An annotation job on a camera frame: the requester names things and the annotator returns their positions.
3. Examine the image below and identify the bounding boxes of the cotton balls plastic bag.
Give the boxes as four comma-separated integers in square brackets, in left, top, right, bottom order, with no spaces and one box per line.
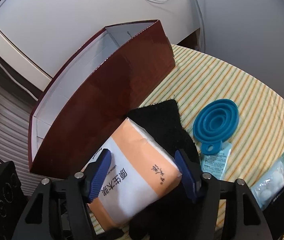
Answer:
[250,152,284,210]

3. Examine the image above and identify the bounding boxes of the black knit glove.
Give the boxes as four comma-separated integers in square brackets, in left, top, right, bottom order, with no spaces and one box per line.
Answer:
[125,99,204,240]

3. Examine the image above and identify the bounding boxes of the orange white tissue pack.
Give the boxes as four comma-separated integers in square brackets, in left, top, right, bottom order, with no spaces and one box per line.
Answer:
[88,118,182,231]

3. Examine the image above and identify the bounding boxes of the black cloth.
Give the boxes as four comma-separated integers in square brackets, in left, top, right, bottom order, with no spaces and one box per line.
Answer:
[263,187,284,226]

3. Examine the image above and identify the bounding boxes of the blue collapsible silicone funnel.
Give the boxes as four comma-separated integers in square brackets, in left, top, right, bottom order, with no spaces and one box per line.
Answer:
[192,99,239,155]

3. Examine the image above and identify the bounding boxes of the dark red cardboard box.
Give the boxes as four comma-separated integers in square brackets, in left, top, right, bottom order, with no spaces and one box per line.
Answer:
[28,20,175,179]

